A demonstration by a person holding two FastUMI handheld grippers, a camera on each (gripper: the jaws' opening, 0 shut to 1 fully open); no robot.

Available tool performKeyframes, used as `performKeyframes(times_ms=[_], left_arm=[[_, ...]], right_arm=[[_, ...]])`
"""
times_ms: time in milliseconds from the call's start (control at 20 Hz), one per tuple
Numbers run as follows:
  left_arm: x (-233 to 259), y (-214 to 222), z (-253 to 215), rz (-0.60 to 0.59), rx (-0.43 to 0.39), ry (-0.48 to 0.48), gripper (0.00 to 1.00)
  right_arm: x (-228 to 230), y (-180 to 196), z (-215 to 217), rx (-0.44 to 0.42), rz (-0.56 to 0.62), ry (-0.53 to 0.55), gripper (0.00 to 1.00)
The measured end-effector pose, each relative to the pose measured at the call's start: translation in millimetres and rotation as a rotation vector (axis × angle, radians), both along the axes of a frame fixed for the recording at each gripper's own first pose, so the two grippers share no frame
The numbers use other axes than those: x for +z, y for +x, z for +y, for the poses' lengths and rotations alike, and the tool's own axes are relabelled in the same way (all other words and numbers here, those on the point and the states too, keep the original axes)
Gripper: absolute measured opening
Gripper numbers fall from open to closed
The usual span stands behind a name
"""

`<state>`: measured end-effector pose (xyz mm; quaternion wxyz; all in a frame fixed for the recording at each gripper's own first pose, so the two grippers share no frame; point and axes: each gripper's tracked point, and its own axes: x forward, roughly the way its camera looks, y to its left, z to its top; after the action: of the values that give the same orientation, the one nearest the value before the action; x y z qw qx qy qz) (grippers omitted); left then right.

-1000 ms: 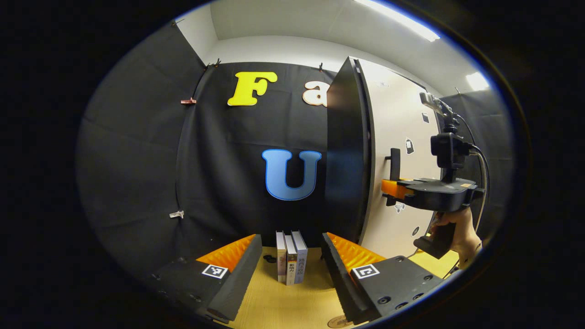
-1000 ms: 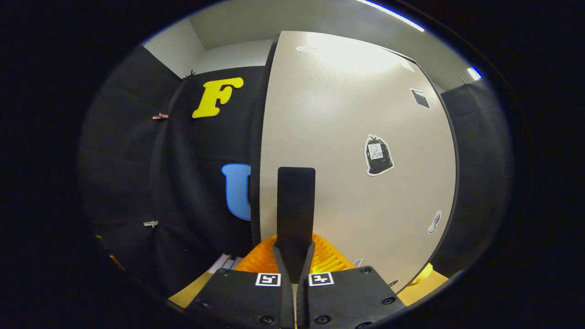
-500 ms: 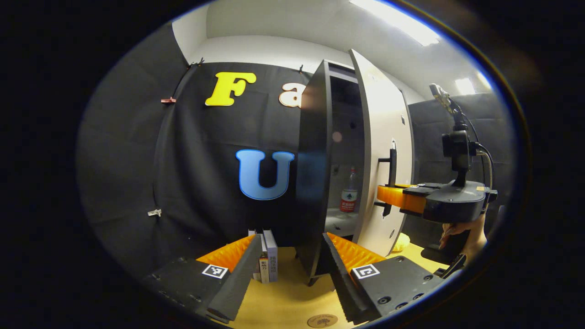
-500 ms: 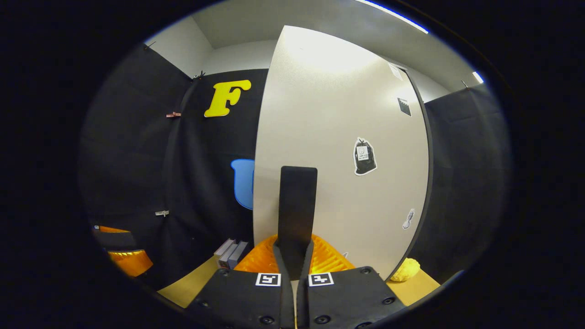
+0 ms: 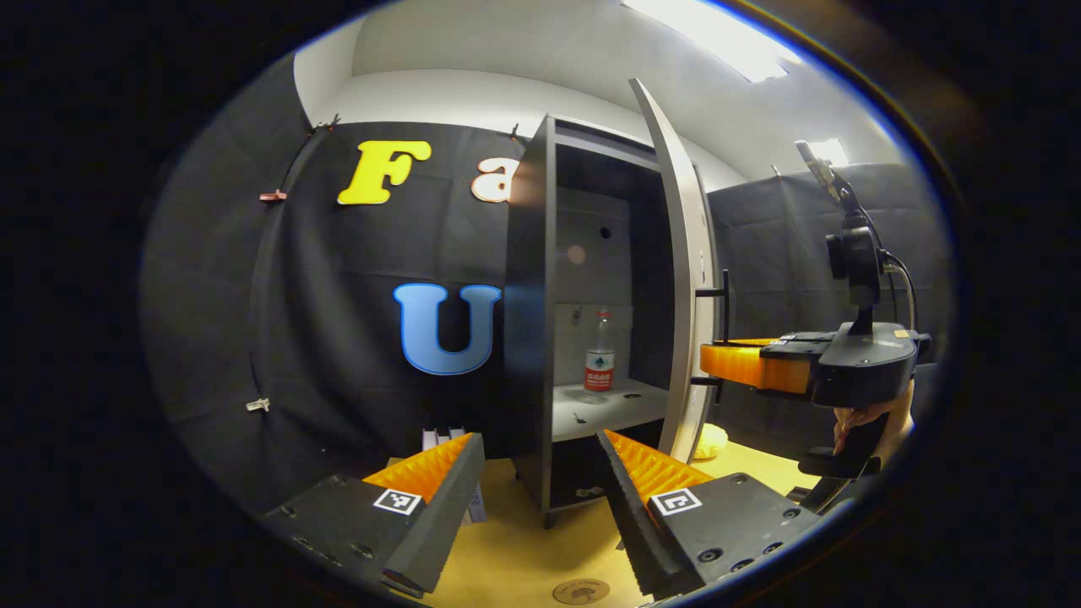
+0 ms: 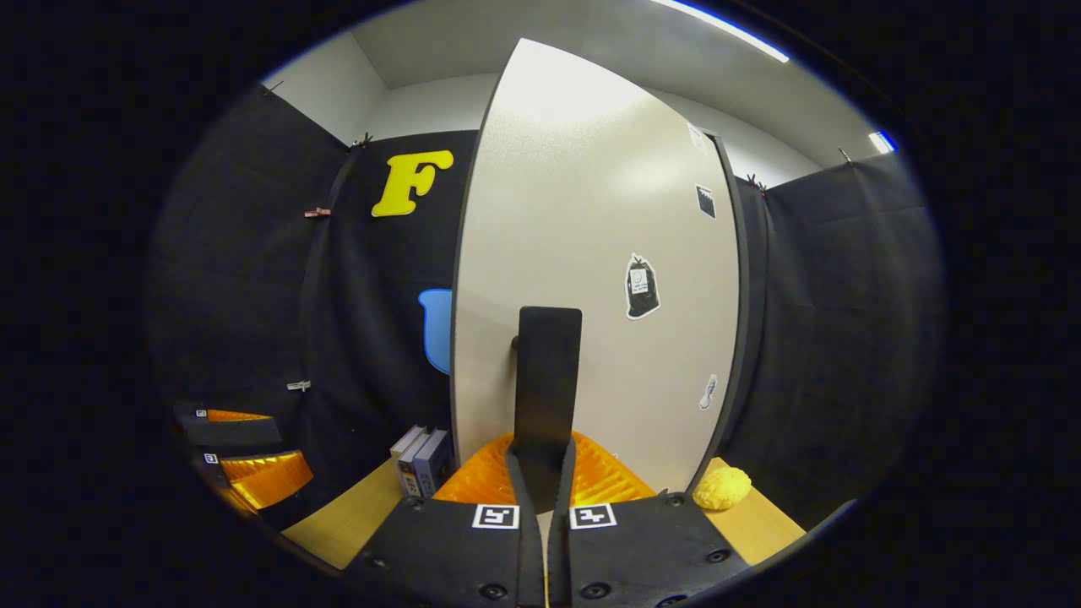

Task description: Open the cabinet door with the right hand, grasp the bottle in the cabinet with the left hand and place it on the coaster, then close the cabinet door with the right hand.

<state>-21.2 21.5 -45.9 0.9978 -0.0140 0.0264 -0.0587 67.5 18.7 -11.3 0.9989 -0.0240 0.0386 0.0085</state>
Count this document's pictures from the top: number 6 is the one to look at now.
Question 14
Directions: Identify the yellow bumpy sponge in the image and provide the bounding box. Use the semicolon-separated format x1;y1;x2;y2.
693;466;752;512

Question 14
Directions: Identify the white spine book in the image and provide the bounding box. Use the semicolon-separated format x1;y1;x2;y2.
390;425;428;475

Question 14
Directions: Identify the grey spine book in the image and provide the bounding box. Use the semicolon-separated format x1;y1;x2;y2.
397;429;437;499

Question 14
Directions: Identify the black backdrop cloth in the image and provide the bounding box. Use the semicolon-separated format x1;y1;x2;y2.
148;80;945;541

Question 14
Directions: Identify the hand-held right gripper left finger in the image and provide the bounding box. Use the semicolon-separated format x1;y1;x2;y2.
342;432;548;608

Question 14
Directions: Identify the blue spine book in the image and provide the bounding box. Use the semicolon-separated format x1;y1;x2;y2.
416;428;455;497

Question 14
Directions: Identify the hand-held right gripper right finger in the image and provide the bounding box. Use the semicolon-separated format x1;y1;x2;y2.
547;431;752;608

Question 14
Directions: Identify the black door handle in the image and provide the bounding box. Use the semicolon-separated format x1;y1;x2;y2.
510;306;584;464

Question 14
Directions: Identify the beige cabinet door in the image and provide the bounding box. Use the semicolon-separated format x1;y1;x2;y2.
449;38;749;508

